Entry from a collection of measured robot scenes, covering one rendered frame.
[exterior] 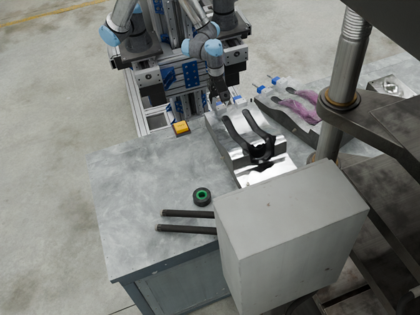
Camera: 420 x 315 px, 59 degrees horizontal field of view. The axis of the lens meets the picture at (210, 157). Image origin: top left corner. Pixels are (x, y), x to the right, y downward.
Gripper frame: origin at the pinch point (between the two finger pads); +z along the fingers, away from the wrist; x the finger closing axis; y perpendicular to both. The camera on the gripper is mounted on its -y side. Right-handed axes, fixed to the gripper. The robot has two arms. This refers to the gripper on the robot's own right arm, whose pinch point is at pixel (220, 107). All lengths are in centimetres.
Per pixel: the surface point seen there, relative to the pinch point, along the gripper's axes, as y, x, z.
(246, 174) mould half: -39.9, 3.7, 5.1
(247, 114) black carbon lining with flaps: -7.6, -11.0, 2.9
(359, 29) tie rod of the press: -77, -5, -82
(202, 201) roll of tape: -44, 26, 8
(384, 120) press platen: -86, -10, -63
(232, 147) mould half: -28.2, 5.1, -1.7
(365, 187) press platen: -87, -12, -38
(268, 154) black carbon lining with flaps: -34.3, -9.5, 3.6
